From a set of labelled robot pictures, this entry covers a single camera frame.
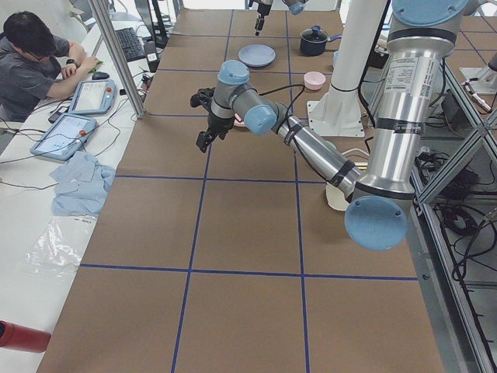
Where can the clear plastic bag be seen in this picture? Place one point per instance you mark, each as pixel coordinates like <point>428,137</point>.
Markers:
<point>62,244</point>

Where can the cream toaster with bread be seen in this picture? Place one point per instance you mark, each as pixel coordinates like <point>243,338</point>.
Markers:
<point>334,196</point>

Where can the red bottle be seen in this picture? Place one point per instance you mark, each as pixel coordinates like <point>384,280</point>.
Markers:
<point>17,337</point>

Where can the light blue cup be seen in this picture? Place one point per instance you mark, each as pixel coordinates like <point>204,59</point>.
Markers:
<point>335,59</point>

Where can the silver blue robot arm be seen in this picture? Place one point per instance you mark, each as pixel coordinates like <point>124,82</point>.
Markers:
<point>294,6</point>
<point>422,34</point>

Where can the upper teach pendant tablet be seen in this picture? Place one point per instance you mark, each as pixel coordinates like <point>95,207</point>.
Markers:
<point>93,97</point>

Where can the light blue cloth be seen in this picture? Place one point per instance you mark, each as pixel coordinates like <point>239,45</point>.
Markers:
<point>83,184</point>

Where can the black computer mouse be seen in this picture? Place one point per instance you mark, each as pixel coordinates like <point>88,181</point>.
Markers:
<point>100,75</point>

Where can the pink plate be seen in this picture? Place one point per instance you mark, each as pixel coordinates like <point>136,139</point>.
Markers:
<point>238,121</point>

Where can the black keyboard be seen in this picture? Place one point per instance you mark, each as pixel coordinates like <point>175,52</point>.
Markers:
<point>130,44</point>

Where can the seated person in grey shirt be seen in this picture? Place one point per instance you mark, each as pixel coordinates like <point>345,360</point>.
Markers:
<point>37,65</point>

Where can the blue plate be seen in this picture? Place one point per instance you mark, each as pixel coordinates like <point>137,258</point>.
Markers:
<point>257,55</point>

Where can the lower teach pendant tablet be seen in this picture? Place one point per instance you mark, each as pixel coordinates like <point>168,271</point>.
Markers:
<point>65,137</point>

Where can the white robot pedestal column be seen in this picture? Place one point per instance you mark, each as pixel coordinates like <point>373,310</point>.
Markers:
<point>338,112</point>

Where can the aluminium frame post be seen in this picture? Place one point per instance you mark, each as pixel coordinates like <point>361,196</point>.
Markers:
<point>100,11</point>

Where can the pink bowl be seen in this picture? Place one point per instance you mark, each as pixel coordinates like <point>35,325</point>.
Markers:
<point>314,80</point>

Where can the dark blue pot with lid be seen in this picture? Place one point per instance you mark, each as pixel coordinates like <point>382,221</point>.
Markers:
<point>314,40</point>

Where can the green bowl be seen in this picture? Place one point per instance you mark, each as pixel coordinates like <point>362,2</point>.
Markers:
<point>331,145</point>

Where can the teach pendant tablet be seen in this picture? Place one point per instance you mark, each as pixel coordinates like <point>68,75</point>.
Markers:
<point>65,137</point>
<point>93,97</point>

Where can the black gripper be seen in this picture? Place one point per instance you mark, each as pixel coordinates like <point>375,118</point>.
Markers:
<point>217,122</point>
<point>264,5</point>

